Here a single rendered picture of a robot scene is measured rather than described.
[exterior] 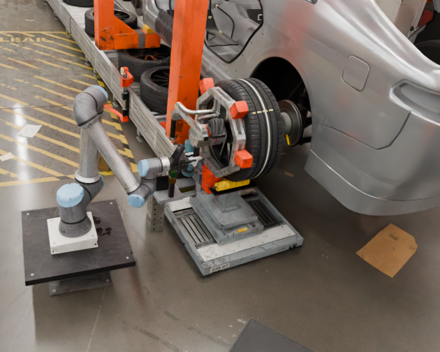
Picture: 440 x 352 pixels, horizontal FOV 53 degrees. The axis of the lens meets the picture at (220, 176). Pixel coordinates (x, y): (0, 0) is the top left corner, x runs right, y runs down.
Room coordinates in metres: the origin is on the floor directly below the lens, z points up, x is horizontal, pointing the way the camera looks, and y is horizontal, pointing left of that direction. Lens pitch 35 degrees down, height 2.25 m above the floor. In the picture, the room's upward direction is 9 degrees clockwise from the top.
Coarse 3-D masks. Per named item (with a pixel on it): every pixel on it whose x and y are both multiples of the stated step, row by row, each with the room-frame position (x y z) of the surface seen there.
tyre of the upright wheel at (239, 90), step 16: (224, 80) 2.63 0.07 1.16; (240, 80) 2.65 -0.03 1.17; (256, 80) 2.66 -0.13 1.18; (240, 96) 2.45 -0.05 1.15; (256, 96) 2.48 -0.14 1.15; (272, 96) 2.53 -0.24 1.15; (256, 112) 2.39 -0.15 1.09; (272, 112) 2.44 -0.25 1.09; (256, 128) 2.32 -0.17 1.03; (272, 128) 2.38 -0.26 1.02; (256, 144) 2.28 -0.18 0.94; (272, 144) 2.35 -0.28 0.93; (256, 160) 2.28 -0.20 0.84; (272, 160) 2.35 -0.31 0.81; (240, 176) 2.32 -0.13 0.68
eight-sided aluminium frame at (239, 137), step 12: (204, 96) 2.63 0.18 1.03; (216, 96) 2.51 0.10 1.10; (228, 96) 2.49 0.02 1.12; (204, 108) 2.70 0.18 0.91; (228, 108) 2.38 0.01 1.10; (204, 120) 2.71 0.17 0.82; (240, 120) 2.36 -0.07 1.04; (240, 132) 2.32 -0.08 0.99; (240, 144) 2.31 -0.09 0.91; (204, 156) 2.56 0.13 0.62; (216, 168) 2.49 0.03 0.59; (228, 168) 2.29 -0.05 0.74
